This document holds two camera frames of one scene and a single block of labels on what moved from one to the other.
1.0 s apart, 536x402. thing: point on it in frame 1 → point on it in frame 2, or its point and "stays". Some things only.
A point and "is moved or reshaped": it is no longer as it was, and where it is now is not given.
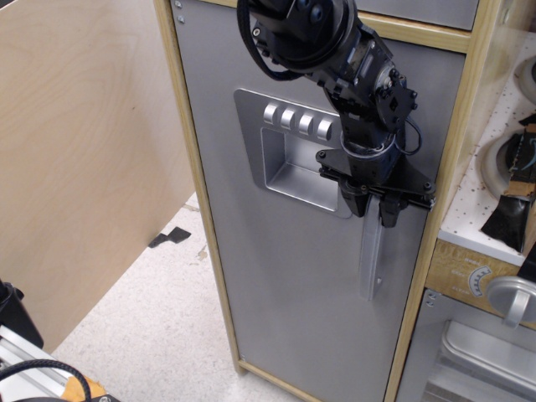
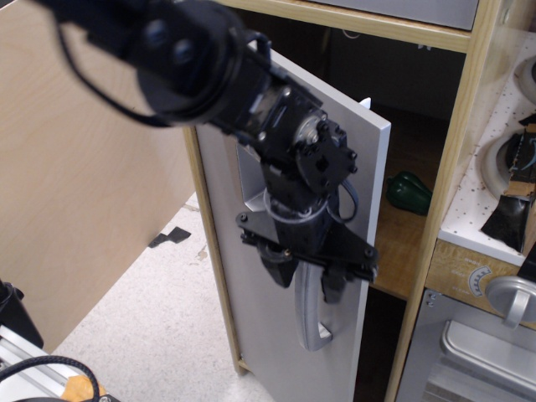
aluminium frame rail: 33,383 stays
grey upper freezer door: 455,13 stays
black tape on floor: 176,235 stays
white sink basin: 493,160 stays
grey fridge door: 289,247 is moved or reshaped
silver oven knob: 512,298 stays
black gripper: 379,164 → 304,228
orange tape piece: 74,389 stays
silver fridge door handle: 370,245 → 308,283
